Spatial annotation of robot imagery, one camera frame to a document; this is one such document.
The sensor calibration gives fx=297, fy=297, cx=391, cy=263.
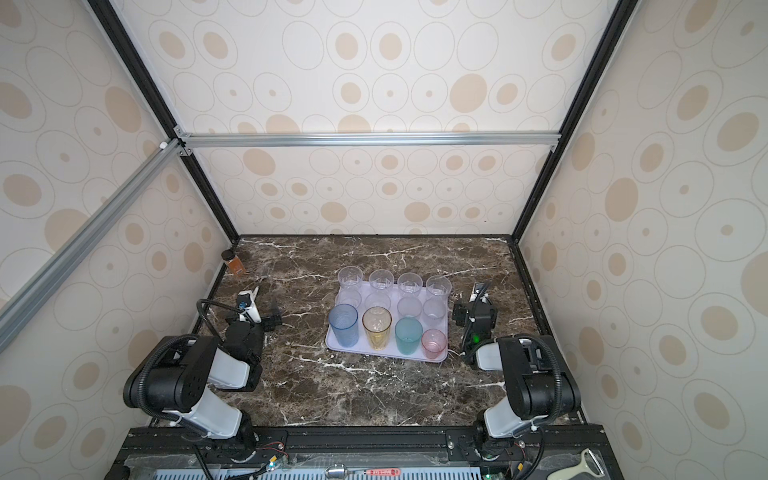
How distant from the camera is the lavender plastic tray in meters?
0.84

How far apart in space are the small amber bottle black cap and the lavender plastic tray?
15.8 inches

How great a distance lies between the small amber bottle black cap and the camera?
3.41ft
